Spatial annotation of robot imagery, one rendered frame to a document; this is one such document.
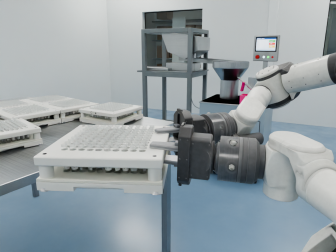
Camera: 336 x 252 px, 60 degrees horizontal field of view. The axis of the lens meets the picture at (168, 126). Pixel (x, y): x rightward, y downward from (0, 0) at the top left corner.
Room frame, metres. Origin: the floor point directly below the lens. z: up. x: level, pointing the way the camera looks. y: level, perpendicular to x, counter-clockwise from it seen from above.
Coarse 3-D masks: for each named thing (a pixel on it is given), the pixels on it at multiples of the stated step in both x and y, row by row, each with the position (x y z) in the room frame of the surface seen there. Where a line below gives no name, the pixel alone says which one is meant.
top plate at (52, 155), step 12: (72, 132) 0.68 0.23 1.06; (60, 144) 0.58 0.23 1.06; (36, 156) 0.51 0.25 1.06; (48, 156) 0.51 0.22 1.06; (60, 156) 0.51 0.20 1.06; (72, 156) 0.51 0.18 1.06; (84, 156) 0.51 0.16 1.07; (96, 156) 0.51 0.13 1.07; (108, 156) 0.51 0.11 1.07; (120, 156) 0.51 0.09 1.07; (132, 156) 0.51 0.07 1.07; (144, 156) 0.51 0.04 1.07; (156, 156) 0.51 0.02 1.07; (156, 168) 0.50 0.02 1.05
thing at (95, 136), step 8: (96, 128) 0.69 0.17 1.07; (104, 128) 0.67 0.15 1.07; (112, 128) 0.67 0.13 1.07; (120, 128) 0.67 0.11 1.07; (128, 128) 0.67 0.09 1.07; (136, 128) 0.67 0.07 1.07; (144, 128) 0.68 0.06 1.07; (80, 136) 0.61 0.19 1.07; (88, 136) 0.61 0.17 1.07; (96, 136) 0.63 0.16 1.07; (104, 136) 0.63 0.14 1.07; (112, 136) 0.63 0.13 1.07; (120, 136) 0.61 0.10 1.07; (128, 136) 0.61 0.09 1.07; (136, 136) 0.61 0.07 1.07; (104, 144) 0.58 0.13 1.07; (112, 144) 0.56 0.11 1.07; (120, 144) 0.56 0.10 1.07; (128, 144) 0.56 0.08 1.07; (136, 144) 0.56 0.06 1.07; (104, 168) 0.56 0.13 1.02; (112, 168) 0.56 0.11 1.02; (120, 168) 0.56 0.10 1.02
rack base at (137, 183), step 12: (60, 168) 0.56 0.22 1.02; (36, 180) 0.51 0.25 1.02; (48, 180) 0.51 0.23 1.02; (60, 180) 0.51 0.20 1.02; (72, 180) 0.51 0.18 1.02; (84, 180) 0.51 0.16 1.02; (96, 180) 0.51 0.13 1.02; (108, 180) 0.50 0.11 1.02; (120, 180) 0.50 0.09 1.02; (132, 180) 0.50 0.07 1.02; (144, 180) 0.50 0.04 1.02; (132, 192) 0.50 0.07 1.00; (144, 192) 0.50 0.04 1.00
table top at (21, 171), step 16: (48, 128) 1.38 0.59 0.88; (64, 128) 1.38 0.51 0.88; (48, 144) 1.14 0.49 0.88; (0, 160) 0.96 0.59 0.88; (16, 160) 0.96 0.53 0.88; (32, 160) 0.96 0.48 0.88; (0, 176) 0.83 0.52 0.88; (16, 176) 0.83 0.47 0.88; (32, 176) 0.85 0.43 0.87; (0, 192) 0.77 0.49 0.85
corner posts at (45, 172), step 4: (40, 168) 0.52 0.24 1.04; (44, 168) 0.51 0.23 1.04; (48, 168) 0.52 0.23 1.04; (52, 168) 0.53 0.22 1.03; (148, 168) 0.50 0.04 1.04; (152, 168) 0.50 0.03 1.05; (40, 172) 0.52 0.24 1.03; (44, 172) 0.51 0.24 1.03; (48, 172) 0.52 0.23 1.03; (52, 172) 0.52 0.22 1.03; (148, 172) 0.50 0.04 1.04; (152, 172) 0.50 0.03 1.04; (156, 172) 0.50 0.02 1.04; (160, 172) 0.51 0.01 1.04; (40, 176) 0.52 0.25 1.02; (44, 176) 0.51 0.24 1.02; (48, 176) 0.52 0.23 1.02; (52, 176) 0.52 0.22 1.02; (148, 176) 0.50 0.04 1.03; (152, 176) 0.50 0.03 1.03; (156, 176) 0.50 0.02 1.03; (160, 176) 0.50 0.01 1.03; (152, 180) 0.50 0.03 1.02; (156, 180) 0.50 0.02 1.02
